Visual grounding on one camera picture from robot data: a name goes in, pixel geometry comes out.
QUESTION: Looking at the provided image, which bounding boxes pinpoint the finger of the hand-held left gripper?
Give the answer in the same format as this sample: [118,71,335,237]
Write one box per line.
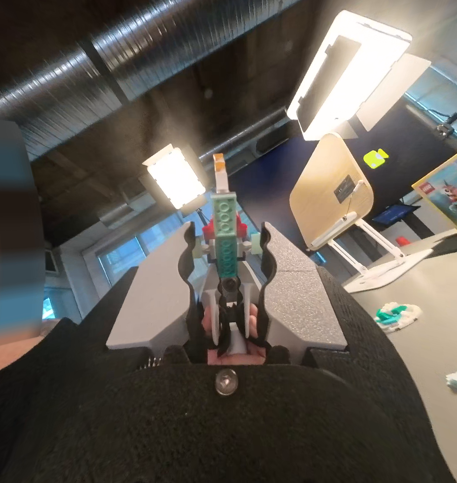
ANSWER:
[237,263,261,339]
[201,288,221,347]

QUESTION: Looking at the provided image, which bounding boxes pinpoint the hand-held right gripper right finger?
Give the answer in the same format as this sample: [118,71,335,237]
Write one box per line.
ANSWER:
[259,222,348,351]

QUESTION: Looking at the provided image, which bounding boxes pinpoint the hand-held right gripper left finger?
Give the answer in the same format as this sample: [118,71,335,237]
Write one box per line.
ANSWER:
[106,222,199,351]

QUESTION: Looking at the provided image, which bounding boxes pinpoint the colourful toy brick fish body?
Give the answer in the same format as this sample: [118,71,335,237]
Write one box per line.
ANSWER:
[194,153,262,302]

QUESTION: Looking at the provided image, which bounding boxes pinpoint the yellow toy set box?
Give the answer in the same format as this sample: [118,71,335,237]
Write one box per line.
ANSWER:
[411,145,457,241]

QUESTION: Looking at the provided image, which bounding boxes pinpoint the person's left hand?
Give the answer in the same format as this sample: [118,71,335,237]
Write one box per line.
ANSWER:
[199,304,269,366]

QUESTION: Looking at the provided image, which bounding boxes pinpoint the white teal loose bricks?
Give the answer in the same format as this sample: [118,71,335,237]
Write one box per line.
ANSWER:
[374,302,422,333]

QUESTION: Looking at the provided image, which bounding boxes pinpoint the blue object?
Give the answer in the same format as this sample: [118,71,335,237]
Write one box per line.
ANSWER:
[372,204,421,224]

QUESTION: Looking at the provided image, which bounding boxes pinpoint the small led light panel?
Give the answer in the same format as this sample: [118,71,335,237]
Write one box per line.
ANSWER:
[142,143,210,227]

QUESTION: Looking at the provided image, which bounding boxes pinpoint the neon yellow sticker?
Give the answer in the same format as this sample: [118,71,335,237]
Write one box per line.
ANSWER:
[363,148,389,169]

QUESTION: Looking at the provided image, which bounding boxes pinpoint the large led light panel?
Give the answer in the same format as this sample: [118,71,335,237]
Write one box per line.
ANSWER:
[286,9,432,141]

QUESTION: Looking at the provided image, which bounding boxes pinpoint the camera on metal pole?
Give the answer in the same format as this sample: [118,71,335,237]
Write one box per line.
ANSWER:
[435,111,457,138]

